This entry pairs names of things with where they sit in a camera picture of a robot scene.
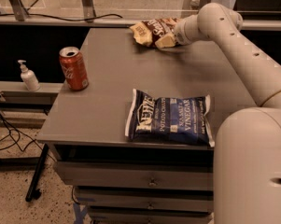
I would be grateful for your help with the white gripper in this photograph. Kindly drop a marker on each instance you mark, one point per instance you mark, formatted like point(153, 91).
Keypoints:
point(181, 32)

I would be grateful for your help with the black metal floor bar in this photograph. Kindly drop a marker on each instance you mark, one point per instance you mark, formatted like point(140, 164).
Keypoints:
point(33, 192)

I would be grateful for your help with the white pump bottle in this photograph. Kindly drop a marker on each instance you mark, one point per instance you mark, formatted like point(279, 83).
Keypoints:
point(28, 77)

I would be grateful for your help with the red soda can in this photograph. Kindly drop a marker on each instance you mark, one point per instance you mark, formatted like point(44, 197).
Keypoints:
point(74, 69)

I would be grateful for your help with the metal railing frame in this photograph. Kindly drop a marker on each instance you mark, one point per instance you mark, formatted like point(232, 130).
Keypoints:
point(264, 13)

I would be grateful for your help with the blue Kettle chip bag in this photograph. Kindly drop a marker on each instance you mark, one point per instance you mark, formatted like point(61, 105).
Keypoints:
point(182, 120)

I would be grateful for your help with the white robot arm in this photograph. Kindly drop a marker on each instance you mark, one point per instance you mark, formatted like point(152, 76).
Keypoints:
point(247, 156)

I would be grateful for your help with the brown chip bag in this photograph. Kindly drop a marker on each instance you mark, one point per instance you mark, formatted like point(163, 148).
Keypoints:
point(146, 33)

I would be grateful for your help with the grey drawer cabinet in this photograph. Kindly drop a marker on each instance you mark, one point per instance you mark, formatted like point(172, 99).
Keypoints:
point(146, 179)

